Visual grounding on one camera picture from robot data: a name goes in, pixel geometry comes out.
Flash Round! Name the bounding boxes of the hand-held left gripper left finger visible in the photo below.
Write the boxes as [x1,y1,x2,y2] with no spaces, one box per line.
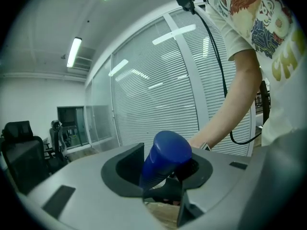
[23,142,166,230]

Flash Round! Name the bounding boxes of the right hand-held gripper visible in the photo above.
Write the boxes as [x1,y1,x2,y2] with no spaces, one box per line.
[143,141,212,205]

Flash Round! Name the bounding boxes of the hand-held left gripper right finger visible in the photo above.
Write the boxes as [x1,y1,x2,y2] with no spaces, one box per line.
[176,147,251,229]

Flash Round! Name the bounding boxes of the blue-handled mop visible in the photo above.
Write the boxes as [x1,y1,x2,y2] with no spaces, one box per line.
[139,130,193,197]

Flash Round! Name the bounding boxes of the person's right forearm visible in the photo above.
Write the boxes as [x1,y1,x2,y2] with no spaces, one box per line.
[188,48,262,150]

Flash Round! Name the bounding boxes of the dark framed glass door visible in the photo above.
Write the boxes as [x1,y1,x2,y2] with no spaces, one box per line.
[57,105,87,150]

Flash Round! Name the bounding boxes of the black office chair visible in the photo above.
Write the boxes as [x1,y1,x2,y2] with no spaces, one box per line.
[0,120,51,195]

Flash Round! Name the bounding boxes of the white venetian blinds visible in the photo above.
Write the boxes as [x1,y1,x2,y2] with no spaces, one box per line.
[112,18,200,150]
[169,7,255,157]

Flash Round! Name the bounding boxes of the white printed t-shirt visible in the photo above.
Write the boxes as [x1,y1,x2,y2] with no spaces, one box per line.
[205,0,307,148]

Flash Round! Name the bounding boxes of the ceiling air vent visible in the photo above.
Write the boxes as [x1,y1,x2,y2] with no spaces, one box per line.
[73,46,96,71]

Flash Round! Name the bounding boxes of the thick black cable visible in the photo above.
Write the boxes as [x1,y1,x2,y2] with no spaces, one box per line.
[193,5,262,146]

